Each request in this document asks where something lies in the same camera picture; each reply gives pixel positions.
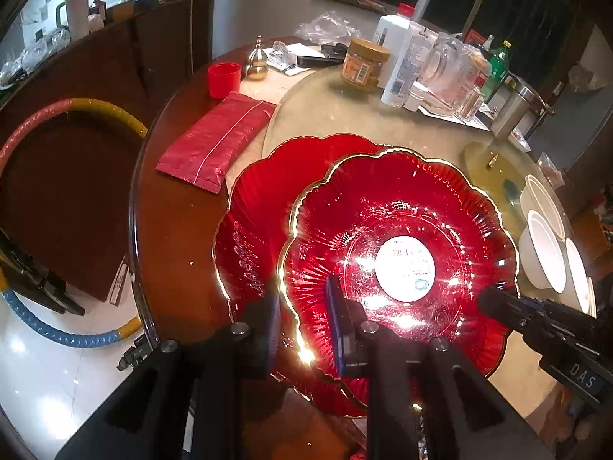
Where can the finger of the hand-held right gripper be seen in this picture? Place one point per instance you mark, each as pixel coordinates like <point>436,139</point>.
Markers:
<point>505,306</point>

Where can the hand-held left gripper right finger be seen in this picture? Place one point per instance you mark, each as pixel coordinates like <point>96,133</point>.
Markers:
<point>335,326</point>

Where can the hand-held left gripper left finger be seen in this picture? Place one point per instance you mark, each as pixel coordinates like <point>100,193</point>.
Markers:
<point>276,333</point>

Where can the red plate with gold rim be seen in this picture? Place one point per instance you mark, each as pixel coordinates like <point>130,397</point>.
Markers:
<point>258,211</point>

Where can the red plate with white label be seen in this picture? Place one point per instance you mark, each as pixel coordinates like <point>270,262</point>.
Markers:
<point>383,201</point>

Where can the gold round mat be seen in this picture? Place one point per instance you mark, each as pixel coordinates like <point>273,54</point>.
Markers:
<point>495,179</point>

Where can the gold stick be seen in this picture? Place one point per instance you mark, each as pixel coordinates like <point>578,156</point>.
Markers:
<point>492,159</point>

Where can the red plastic packet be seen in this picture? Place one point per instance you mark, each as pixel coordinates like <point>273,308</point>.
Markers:
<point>215,146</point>

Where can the stainless steel thermos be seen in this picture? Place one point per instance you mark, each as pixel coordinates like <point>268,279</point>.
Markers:
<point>515,108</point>

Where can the glass turntable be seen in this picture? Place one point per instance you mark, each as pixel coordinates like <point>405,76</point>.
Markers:
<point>335,120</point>

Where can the glass liquor bottle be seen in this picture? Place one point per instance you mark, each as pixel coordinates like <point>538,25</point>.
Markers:
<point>471,101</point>

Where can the small white bottle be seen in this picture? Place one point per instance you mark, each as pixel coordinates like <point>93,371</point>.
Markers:
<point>415,98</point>

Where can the green plastic bottle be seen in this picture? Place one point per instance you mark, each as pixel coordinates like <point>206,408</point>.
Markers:
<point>495,69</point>

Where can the clear glass pitcher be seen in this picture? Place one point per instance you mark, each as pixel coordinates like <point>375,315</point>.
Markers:
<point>448,74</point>

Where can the white lotion tube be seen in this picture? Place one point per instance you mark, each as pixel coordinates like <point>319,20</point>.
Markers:
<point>407,72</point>

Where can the wooden cabinet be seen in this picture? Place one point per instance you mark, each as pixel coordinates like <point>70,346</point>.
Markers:
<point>72,177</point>

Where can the red plastic cup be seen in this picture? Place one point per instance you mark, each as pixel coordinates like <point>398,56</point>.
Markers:
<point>222,79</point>

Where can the jar with tan lid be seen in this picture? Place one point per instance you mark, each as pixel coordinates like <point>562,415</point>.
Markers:
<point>365,64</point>

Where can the black remote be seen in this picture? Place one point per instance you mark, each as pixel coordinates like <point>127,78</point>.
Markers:
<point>318,60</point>

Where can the golden gourd ornament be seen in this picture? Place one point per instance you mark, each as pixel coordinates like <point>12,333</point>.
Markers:
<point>257,61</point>

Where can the white paper sheets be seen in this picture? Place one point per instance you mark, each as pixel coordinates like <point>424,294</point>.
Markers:
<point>287,55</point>

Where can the multicoloured hula hoop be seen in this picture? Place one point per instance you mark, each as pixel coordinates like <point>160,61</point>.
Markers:
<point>110,108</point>

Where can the clear plastic bag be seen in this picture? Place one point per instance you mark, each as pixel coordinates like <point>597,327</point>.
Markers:
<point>325,26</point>

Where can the white bottle with red cap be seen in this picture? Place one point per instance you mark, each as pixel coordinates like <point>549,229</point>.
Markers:
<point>392,28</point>

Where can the clear plastic roll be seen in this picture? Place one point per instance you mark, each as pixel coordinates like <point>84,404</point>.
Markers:
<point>424,2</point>

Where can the white tumbler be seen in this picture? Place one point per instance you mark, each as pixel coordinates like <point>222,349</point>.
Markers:
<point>77,7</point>

